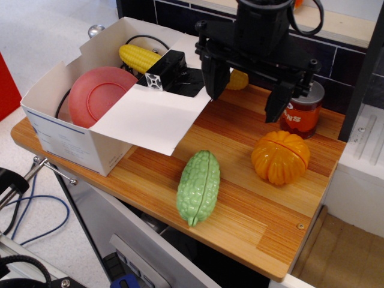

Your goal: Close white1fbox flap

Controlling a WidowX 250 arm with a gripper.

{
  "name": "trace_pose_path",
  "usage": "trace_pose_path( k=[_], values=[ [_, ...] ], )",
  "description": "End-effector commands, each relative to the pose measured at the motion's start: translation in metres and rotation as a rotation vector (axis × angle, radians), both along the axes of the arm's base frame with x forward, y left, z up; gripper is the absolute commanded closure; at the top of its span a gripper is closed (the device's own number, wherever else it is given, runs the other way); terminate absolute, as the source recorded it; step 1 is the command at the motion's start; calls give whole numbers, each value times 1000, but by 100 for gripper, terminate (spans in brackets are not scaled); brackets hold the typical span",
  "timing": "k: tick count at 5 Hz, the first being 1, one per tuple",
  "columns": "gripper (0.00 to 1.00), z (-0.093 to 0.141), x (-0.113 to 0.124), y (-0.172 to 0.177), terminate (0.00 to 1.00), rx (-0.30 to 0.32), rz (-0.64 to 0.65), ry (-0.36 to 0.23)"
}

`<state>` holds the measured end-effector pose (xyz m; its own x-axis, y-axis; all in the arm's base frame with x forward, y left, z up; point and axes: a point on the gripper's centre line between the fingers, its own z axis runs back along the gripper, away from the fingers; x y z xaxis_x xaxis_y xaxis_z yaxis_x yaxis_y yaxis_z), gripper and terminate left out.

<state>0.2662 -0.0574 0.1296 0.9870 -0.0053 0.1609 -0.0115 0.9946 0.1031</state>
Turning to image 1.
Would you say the grey cabinet under table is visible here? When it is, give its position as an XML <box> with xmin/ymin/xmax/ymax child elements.
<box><xmin>56</xmin><ymin>172</ymin><xmax>270</xmax><ymax>287</ymax></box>

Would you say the silver round knob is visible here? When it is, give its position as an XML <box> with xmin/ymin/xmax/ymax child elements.
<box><xmin>88</xmin><ymin>24</ymin><xmax>105</xmax><ymax>38</ymax></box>

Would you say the pink plastic plate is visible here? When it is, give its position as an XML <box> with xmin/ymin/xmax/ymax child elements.
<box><xmin>68</xmin><ymin>67</ymin><xmax>137</xmax><ymax>128</ymax></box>

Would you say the green toy bitter gourd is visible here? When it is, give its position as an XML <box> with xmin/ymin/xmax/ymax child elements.
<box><xmin>176</xmin><ymin>150</ymin><xmax>220</xmax><ymax>227</ymax></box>

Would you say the metal clamp with screw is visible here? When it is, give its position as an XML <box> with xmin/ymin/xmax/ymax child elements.
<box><xmin>1</xmin><ymin>156</ymin><xmax>78</xmax><ymax>209</ymax></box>

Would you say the orange toy pumpkin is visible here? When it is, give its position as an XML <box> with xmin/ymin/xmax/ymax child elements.
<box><xmin>251</xmin><ymin>130</ymin><xmax>311</xmax><ymax>185</ymax></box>

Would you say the black aluminium extrusion block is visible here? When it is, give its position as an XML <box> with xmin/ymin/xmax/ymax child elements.
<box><xmin>145</xmin><ymin>50</ymin><xmax>187</xmax><ymax>91</ymax></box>

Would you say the black cable in box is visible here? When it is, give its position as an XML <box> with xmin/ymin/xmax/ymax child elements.
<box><xmin>54</xmin><ymin>34</ymin><xmax>170</xmax><ymax>118</ymax></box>

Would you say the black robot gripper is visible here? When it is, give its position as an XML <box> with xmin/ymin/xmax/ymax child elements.
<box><xmin>195</xmin><ymin>1</ymin><xmax>322</xmax><ymax>123</ymax></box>

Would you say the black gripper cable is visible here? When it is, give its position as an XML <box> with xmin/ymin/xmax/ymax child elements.
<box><xmin>285</xmin><ymin>0</ymin><xmax>325</xmax><ymax>37</ymax></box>

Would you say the white cardboard box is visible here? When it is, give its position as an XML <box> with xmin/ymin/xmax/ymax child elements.
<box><xmin>20</xmin><ymin>17</ymin><xmax>210</xmax><ymax>176</ymax></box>

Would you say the orange beans can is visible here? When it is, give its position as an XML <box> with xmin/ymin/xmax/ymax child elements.
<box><xmin>280</xmin><ymin>82</ymin><xmax>325</xmax><ymax>139</ymax></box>

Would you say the red panel at left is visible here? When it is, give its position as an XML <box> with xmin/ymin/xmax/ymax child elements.
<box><xmin>0</xmin><ymin>55</ymin><xmax>22</xmax><ymax>120</ymax></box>

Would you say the yellow toy corn in box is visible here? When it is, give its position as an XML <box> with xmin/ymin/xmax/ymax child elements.
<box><xmin>119</xmin><ymin>44</ymin><xmax>161</xmax><ymax>74</ymax></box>

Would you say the yellow toy corn on table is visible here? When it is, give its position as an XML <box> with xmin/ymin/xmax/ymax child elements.
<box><xmin>226</xmin><ymin>69</ymin><xmax>249</xmax><ymax>91</ymax></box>

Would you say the blue cable on floor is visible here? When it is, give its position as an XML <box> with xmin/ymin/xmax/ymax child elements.
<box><xmin>0</xmin><ymin>172</ymin><xmax>71</xmax><ymax>246</ymax></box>

